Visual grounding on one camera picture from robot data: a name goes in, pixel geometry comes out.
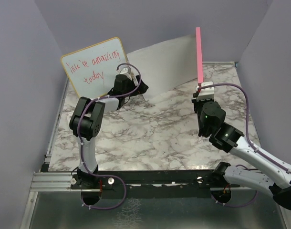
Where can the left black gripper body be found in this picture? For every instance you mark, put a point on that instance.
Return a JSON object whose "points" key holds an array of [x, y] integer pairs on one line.
{"points": [[130, 85]]}

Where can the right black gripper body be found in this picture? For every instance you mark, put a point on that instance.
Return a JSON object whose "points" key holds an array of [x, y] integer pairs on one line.
{"points": [[198, 106]]}

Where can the white photo paper sheet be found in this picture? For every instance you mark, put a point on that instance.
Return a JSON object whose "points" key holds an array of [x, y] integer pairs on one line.
{"points": [[166, 65]]}

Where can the pink wooden photo frame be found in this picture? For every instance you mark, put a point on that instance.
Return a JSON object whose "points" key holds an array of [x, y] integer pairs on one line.
{"points": [[199, 57]]}

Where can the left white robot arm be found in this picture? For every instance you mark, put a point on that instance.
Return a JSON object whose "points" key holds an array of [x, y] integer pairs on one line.
{"points": [[88, 115]]}

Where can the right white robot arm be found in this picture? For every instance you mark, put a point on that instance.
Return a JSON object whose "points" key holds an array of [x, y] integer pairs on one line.
{"points": [[274, 176]]}

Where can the small whiteboard with red writing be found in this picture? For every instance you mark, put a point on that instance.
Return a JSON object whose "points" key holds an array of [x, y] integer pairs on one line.
{"points": [[92, 70]]}

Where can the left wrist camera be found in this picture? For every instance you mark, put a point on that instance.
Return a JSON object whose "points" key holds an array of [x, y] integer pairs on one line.
{"points": [[128, 72]]}

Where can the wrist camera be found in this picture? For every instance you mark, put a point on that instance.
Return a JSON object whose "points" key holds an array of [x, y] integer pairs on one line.
{"points": [[205, 91], [128, 72]]}

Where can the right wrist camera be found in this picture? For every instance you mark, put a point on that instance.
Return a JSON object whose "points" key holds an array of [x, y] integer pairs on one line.
{"points": [[205, 91]]}

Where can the metal angle bracket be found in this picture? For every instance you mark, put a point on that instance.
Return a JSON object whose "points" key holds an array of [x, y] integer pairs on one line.
{"points": [[69, 116]]}

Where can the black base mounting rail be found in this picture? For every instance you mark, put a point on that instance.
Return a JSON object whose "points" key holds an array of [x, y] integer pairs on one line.
{"points": [[153, 192]]}

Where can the aluminium front rail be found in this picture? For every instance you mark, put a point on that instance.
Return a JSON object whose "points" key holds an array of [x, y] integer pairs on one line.
{"points": [[58, 182]]}

